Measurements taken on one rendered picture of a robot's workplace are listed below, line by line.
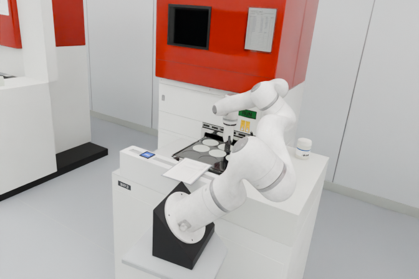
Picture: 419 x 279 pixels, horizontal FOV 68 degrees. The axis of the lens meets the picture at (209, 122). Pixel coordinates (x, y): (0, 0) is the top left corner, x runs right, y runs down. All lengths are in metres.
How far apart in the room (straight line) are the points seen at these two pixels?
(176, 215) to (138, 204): 0.57
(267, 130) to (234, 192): 0.25
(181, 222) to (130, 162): 0.57
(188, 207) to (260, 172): 0.30
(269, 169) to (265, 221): 0.41
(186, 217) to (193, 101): 1.07
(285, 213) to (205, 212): 0.34
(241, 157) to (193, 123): 1.19
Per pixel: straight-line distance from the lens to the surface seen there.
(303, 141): 1.66
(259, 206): 1.27
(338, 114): 3.24
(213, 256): 1.20
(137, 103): 4.42
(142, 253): 1.21
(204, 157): 1.70
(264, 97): 1.22
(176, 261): 1.16
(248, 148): 0.89
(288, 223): 1.26
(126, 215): 1.76
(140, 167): 1.54
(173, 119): 2.14
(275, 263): 1.38
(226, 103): 1.57
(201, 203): 1.04
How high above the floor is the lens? 1.63
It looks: 19 degrees down
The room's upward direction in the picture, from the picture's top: 4 degrees clockwise
